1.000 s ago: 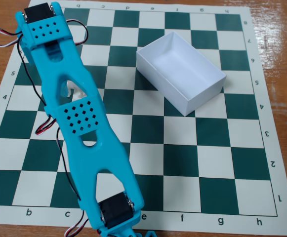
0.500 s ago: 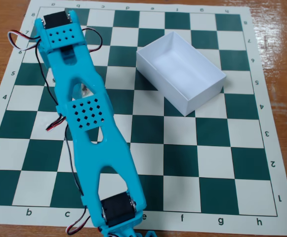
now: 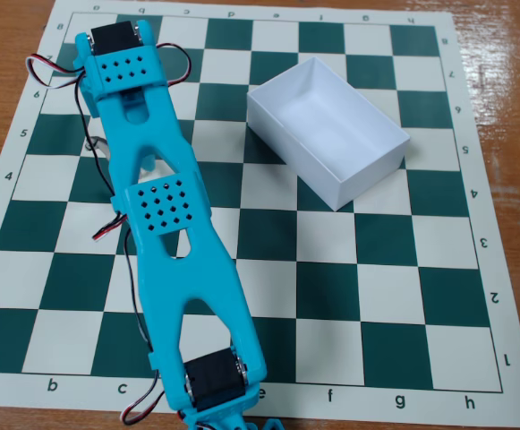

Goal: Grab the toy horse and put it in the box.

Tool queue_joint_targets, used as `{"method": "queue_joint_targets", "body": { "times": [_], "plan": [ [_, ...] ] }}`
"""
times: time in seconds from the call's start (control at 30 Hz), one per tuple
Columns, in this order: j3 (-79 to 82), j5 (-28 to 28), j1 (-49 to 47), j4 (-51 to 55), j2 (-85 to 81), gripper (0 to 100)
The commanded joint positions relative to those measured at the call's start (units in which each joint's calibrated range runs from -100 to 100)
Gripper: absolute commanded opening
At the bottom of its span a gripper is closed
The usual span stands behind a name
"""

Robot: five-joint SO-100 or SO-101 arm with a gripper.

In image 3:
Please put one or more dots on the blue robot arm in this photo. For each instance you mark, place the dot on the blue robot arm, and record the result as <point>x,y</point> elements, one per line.
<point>170,210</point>

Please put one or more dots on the white open cardboard box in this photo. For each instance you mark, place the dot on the white open cardboard box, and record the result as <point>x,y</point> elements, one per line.
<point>331,121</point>

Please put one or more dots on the green white chessboard mat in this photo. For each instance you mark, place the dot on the green white chessboard mat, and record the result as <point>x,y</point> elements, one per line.
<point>331,251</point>

